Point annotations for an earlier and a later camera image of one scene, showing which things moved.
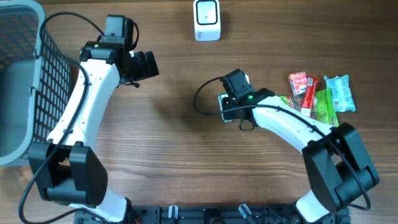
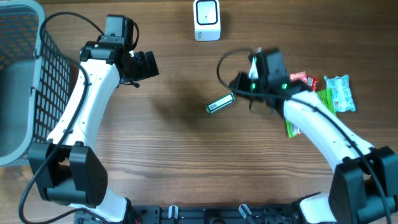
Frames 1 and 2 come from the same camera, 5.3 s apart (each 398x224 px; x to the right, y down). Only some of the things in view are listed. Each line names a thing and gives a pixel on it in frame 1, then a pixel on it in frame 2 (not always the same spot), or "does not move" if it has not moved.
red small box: (298, 82) does not move
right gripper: (236, 116) -> (239, 88)
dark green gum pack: (227, 107) -> (219, 103)
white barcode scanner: (207, 20) does not move
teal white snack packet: (341, 93) does not move
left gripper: (145, 71) does not move
